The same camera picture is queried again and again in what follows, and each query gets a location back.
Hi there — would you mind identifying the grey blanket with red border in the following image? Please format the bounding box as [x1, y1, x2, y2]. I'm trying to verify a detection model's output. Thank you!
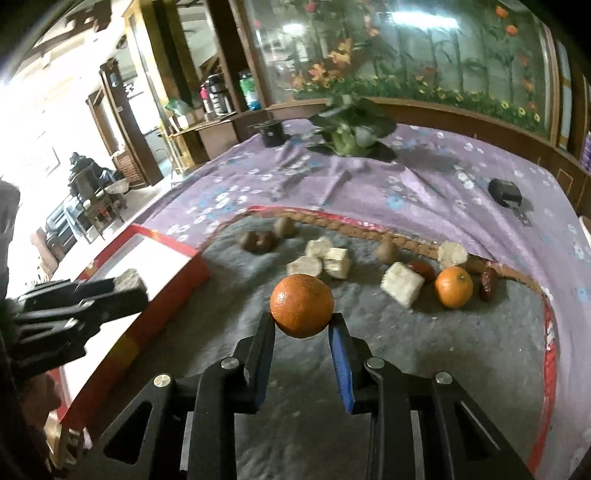
[83, 205, 560, 480]

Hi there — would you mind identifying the small orange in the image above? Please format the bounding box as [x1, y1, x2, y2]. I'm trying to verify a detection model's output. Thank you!
[434, 266, 474, 309]

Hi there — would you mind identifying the green bag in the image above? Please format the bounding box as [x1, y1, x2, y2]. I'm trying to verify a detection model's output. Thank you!
[165, 98, 195, 117]

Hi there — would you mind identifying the green bok choy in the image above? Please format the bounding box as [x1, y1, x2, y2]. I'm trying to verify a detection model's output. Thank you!
[306, 95, 399, 161]

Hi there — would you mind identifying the green and blue jar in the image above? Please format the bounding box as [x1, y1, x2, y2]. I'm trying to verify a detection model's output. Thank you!
[238, 71, 263, 112]

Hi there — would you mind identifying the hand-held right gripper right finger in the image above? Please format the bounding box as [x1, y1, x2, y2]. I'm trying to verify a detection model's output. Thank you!
[328, 313, 534, 480]

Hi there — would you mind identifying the black small device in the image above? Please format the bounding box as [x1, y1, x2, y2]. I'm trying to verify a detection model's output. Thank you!
[488, 178, 533, 223]

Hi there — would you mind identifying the wooden door frame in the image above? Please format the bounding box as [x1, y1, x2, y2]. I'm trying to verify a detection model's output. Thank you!
[98, 59, 165, 188]

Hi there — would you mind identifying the black thermos jug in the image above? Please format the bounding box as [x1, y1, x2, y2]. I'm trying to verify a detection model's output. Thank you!
[205, 74, 232, 116]

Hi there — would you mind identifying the red shallow box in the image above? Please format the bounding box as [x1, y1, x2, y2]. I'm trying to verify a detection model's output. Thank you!
[60, 224, 211, 432]

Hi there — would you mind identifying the dark sofa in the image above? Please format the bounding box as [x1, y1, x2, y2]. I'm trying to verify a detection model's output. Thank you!
[45, 198, 89, 260]

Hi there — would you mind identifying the purple floral bedsheet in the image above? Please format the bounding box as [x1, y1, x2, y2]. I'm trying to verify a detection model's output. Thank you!
[139, 117, 591, 462]

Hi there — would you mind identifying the black cup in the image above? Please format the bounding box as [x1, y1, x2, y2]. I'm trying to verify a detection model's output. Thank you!
[248, 120, 288, 148]

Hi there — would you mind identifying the wooden side shelf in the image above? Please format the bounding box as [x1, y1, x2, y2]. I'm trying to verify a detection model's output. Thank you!
[161, 108, 269, 168]

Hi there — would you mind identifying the floral glass wall panel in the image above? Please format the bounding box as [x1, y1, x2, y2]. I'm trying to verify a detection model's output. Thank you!
[242, 0, 555, 136]

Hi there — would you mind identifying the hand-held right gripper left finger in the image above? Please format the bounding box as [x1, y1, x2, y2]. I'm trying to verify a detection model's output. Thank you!
[83, 313, 278, 480]

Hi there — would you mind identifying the white cake cube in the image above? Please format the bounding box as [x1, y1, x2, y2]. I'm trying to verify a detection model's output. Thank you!
[380, 262, 426, 308]

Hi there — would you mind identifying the large orange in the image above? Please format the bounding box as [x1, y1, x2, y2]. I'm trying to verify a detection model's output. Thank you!
[270, 274, 335, 339]

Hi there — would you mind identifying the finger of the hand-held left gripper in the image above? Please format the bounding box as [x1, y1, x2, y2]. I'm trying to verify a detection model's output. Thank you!
[18, 276, 122, 315]
[9, 290, 149, 372]

